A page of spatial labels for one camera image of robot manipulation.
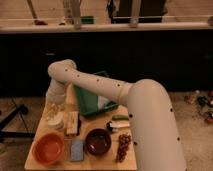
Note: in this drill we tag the bunch of red grapes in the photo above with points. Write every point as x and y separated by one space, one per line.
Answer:
123 147

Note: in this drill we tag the blue sponge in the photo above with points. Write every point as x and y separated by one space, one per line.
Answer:
77 150

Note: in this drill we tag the white paper cup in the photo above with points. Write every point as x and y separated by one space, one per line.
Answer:
55 122

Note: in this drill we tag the orange plastic bowl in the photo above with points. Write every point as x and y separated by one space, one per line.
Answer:
48 149

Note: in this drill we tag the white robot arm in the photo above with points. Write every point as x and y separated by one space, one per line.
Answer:
154 130

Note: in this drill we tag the green plastic tray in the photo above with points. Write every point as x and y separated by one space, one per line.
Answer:
87 103

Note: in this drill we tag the dark brown bowl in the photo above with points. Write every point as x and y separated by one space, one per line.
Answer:
98 142

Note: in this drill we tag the white cloth in tray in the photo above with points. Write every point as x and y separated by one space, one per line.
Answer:
102 102

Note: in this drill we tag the green chili pepper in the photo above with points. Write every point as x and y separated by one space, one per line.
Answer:
119 117

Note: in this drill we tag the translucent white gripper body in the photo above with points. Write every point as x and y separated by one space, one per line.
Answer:
56 105

